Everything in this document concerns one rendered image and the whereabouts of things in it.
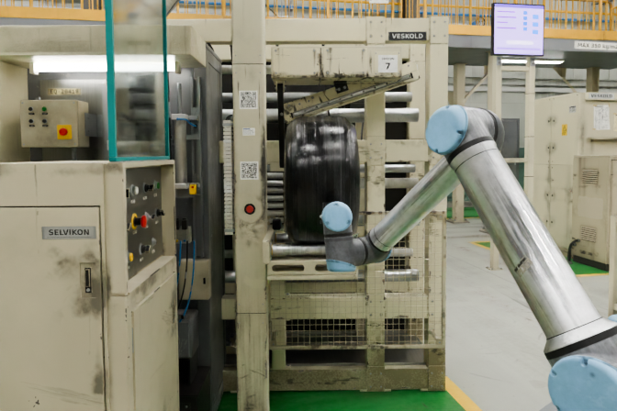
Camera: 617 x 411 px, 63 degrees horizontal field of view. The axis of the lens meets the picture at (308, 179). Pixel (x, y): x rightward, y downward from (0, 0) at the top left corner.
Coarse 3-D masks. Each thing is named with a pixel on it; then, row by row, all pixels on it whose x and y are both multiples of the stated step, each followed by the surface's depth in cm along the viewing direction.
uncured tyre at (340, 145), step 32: (288, 128) 202; (320, 128) 196; (352, 128) 200; (288, 160) 191; (320, 160) 188; (352, 160) 189; (288, 192) 190; (320, 192) 187; (352, 192) 188; (288, 224) 196; (320, 224) 192; (352, 224) 194
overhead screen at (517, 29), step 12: (492, 12) 529; (504, 12) 529; (516, 12) 532; (528, 12) 534; (540, 12) 537; (492, 24) 529; (504, 24) 530; (516, 24) 533; (528, 24) 535; (540, 24) 537; (492, 36) 530; (504, 36) 531; (516, 36) 533; (528, 36) 536; (540, 36) 538; (492, 48) 530; (504, 48) 532; (516, 48) 534; (528, 48) 536; (540, 48) 539
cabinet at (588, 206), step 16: (576, 160) 579; (592, 160) 553; (608, 160) 531; (576, 176) 579; (592, 176) 553; (608, 176) 532; (576, 192) 580; (592, 192) 554; (608, 192) 532; (576, 208) 580; (592, 208) 555; (608, 208) 533; (576, 224) 581; (592, 224) 555; (608, 224) 534; (592, 240) 554; (608, 240) 535; (576, 256) 584; (592, 256) 556; (608, 256) 536
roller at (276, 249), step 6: (276, 246) 200; (282, 246) 200; (288, 246) 200; (294, 246) 200; (300, 246) 200; (306, 246) 200; (312, 246) 200; (318, 246) 200; (324, 246) 200; (276, 252) 200; (282, 252) 200; (288, 252) 200; (294, 252) 200; (300, 252) 200; (306, 252) 200; (312, 252) 200; (318, 252) 200; (324, 252) 200
